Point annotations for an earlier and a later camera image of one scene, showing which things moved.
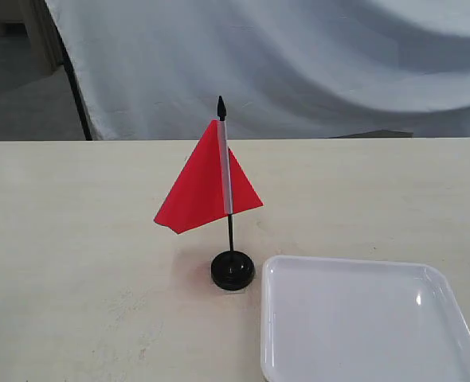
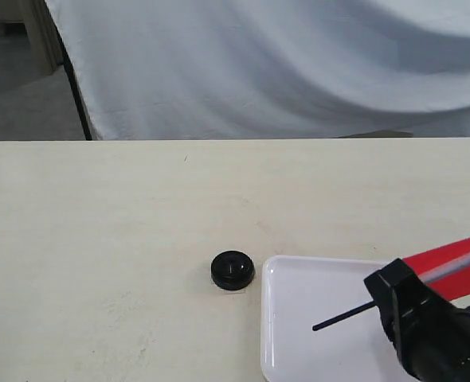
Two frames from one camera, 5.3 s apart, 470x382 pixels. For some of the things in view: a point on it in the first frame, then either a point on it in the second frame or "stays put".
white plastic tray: x=340 y=320 stays put
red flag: x=212 y=186 -> x=446 y=272
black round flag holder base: x=233 y=270 stays put
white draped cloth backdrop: x=154 y=70 stays put
